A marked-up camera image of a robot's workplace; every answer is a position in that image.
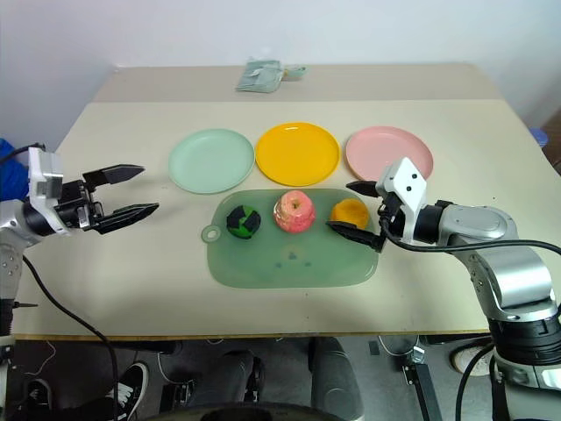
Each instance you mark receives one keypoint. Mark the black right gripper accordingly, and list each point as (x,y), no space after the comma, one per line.
(392,217)

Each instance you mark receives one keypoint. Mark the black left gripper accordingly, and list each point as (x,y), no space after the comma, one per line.
(79,206)

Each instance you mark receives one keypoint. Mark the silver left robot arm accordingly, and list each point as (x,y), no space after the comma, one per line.
(9,221)

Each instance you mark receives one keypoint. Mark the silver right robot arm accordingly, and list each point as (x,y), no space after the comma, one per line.
(504,272)

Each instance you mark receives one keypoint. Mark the orange fruit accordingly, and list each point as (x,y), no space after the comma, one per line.
(349,212)

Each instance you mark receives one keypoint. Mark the pink plate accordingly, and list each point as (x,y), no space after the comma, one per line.
(377,149)

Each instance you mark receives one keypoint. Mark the yellow plate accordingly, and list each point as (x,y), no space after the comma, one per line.
(298,153)

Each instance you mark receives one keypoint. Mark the light green plate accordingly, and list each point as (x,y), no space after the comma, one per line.
(210,160)

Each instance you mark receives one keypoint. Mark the green and black toy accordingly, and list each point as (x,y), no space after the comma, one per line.
(243,221)

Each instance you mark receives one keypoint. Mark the pink red apple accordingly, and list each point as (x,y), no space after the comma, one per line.
(294,212)

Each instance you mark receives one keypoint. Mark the translucent green cutting mat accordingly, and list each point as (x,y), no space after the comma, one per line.
(285,267)

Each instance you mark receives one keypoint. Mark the blue fabric object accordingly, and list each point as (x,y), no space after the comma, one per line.
(11,175)

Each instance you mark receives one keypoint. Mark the small teal bowl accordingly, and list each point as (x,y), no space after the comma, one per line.
(294,73)

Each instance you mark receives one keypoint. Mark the folded grey green cloth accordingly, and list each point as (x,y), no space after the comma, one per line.
(258,76)

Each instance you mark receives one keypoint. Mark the black table leg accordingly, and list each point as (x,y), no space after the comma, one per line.
(421,381)

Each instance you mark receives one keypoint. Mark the black sneaker white sole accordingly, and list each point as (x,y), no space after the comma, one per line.
(38,394)
(133,386)

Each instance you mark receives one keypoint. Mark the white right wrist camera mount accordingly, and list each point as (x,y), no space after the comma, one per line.
(407,180)

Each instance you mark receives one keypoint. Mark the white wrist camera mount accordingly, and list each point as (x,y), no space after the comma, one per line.
(407,180)
(46,171)

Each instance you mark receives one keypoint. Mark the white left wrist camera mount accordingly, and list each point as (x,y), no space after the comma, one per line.
(46,171)

